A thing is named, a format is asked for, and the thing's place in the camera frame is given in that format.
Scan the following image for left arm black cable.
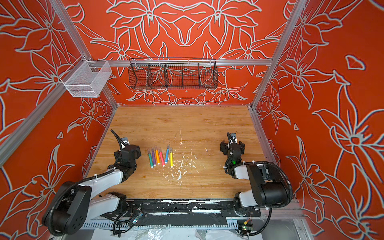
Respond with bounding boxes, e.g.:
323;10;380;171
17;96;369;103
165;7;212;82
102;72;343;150
43;129;127;237

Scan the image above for orange marker pen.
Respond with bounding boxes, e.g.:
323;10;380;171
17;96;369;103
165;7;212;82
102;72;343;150
154;146;161;166

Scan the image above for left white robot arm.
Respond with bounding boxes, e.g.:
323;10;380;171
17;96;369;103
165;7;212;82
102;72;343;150
42;144;142;237

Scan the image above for green marker pen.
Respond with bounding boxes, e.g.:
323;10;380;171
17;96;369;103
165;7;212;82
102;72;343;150
148;152;155;168

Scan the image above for black wire basket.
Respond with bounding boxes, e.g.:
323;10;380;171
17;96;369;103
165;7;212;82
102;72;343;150
128;57;219;90

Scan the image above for blue marker pen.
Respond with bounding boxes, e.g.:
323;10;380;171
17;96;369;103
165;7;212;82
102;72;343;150
165;145;170;164

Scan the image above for yellow marker pen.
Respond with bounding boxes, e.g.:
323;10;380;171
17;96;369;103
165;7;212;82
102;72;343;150
170;148;174;168

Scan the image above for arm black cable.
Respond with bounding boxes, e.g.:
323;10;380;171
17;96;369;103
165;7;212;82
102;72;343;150
224;131;294;209
43;129;127;237

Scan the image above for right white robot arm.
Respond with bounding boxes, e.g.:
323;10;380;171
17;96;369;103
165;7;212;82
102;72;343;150
220;140;293;209

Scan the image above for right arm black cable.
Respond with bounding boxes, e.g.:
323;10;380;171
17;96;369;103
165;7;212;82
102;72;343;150
224;131;294;209

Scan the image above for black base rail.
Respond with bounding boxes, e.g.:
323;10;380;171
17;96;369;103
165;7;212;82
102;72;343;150
80;197;265;232

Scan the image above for pink marker pen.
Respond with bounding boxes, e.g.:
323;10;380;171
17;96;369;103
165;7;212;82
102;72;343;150
158;149;166;167

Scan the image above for white wire basket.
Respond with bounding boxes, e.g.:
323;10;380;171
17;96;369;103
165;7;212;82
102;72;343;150
59;55;112;98

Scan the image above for aluminium frame rails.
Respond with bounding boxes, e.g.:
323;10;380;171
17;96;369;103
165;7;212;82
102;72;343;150
1;1;295;212

